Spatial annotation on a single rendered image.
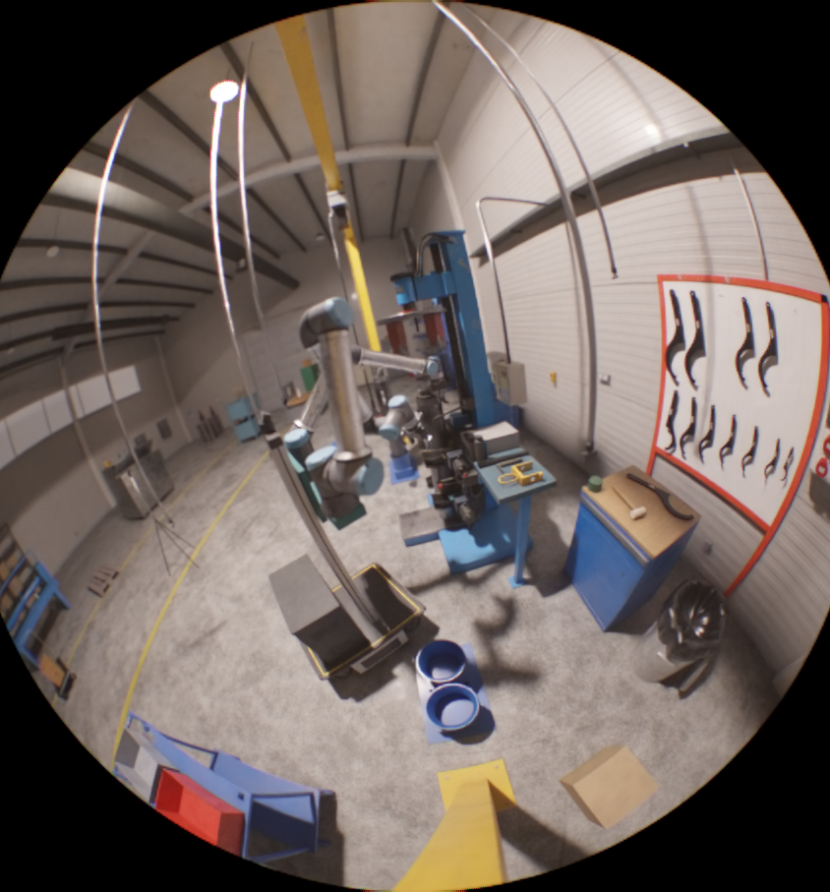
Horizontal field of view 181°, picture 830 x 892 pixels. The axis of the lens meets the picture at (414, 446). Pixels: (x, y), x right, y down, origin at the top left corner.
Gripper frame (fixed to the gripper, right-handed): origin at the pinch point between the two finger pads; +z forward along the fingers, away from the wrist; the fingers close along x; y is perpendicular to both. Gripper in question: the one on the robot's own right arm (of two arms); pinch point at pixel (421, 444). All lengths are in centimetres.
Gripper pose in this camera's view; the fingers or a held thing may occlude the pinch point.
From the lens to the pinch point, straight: 147.8
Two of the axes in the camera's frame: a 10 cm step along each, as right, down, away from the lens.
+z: 3.6, 6.1, 7.0
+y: -5.4, 7.5, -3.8
